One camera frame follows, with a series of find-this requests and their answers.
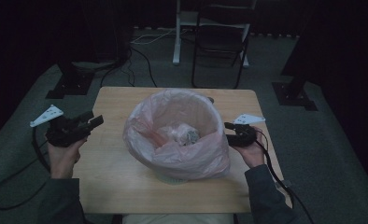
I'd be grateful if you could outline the black folding chair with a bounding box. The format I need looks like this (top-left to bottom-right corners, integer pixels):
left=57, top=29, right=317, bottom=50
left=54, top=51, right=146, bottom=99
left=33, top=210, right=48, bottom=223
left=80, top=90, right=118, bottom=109
left=191, top=0, right=259, bottom=90

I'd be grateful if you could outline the person's right hand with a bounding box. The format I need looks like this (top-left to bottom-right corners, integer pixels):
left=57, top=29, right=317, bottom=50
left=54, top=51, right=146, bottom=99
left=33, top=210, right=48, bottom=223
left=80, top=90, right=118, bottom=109
left=232, top=125, right=266, bottom=169

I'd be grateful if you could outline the black floor cable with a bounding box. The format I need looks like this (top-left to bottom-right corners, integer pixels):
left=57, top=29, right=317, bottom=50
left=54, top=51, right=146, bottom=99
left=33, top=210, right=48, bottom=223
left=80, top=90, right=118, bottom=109
left=99, top=46, right=158, bottom=89

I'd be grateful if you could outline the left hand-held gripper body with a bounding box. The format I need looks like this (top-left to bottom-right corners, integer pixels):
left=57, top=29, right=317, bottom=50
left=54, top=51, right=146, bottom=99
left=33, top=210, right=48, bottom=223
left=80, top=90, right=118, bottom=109
left=30, top=105, right=92, bottom=147

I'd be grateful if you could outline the white floor cable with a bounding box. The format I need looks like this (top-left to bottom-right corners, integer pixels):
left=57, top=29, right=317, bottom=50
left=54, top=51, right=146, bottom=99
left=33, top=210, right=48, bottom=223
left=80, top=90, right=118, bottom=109
left=130, top=27, right=177, bottom=46

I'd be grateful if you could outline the white desk frame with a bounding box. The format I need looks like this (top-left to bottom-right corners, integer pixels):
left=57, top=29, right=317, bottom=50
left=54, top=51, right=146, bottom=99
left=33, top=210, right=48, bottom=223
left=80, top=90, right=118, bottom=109
left=172, top=0, right=259, bottom=68

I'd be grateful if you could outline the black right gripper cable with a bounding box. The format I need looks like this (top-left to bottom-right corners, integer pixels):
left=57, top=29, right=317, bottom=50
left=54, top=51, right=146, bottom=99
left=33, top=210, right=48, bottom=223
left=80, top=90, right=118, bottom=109
left=254, top=130, right=315, bottom=224

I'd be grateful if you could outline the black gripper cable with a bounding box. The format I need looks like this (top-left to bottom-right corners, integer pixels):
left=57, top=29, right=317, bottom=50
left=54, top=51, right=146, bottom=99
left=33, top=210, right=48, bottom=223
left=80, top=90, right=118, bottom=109
left=254, top=130, right=315, bottom=224
left=0, top=126, right=51, bottom=211

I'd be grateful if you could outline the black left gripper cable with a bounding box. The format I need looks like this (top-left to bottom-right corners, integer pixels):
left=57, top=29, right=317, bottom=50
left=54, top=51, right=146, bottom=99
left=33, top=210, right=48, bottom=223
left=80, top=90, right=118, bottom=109
left=0, top=126, right=51, bottom=211

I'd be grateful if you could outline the crumpled paper wad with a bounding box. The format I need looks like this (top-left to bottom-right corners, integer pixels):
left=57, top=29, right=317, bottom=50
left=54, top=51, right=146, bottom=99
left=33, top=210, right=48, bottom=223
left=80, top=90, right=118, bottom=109
left=160, top=123, right=201, bottom=147

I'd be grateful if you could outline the black stand base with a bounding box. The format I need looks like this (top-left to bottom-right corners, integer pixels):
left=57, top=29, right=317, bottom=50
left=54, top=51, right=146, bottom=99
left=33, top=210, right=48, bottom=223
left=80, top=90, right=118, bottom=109
left=271, top=73, right=318, bottom=112
left=45, top=61, right=96, bottom=100

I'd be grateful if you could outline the person's left hand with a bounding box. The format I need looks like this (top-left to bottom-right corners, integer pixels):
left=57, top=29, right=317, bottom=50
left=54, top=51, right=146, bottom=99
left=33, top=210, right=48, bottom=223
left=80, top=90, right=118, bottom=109
left=47, top=138, right=88, bottom=180

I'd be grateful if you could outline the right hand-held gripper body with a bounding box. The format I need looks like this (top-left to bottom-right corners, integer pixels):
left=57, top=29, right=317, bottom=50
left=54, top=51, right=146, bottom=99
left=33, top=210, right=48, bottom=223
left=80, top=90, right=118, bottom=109
left=233, top=113, right=266, bottom=147

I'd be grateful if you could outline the pink plastic trash bag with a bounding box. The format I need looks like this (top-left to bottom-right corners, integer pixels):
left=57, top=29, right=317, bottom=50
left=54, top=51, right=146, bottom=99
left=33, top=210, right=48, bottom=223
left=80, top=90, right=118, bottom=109
left=121, top=88, right=231, bottom=181

